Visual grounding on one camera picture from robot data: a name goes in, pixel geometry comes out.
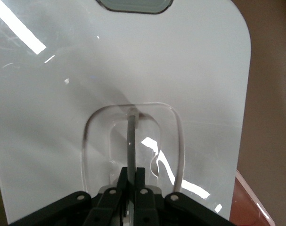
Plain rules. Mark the pink plastic box base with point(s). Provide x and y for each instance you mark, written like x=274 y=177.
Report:
x=251 y=202

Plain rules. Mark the white plastic box lid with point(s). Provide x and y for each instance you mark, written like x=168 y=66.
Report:
x=157 y=58

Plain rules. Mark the grey lid latch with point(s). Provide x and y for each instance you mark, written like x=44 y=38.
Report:
x=135 y=5

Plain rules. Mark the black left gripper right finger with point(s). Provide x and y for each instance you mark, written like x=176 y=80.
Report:
x=157 y=209

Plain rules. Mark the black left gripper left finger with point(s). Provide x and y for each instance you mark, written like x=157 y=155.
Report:
x=102 y=209

